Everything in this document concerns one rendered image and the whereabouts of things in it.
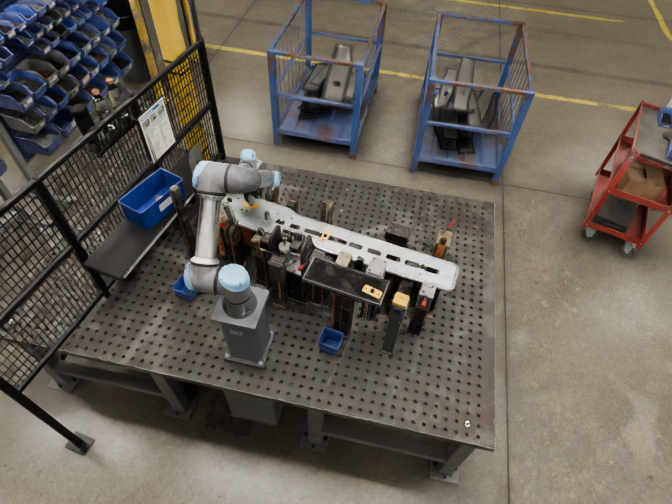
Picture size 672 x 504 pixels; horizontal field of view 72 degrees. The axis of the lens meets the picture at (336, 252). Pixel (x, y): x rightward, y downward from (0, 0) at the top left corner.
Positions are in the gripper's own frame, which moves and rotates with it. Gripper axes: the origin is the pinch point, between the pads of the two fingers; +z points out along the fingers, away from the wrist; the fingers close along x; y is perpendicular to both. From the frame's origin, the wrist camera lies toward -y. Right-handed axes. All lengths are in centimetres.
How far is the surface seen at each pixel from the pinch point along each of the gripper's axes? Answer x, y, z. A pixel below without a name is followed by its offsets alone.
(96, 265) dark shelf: -68, -48, 1
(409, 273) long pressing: -11, 95, 1
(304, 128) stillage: 179, -45, 87
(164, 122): 11, -55, -28
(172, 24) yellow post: 41, -59, -67
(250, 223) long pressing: -12.2, 6.2, 2.4
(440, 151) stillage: 198, 83, 84
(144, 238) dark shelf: -45, -37, 0
